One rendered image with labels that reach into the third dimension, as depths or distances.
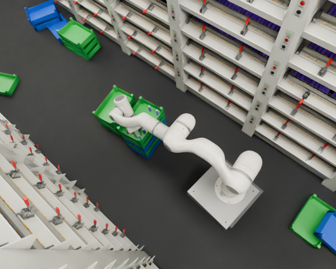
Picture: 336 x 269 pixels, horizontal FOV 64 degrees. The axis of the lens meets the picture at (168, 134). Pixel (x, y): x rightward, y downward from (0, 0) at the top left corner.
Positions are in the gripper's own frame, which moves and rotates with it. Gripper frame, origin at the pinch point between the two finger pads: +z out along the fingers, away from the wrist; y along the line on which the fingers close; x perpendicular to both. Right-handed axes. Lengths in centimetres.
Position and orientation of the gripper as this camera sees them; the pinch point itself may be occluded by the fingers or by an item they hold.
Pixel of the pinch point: (137, 134)
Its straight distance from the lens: 186.9
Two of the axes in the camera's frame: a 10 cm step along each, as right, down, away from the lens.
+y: 8.8, -4.6, 1.1
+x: -3.8, -5.5, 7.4
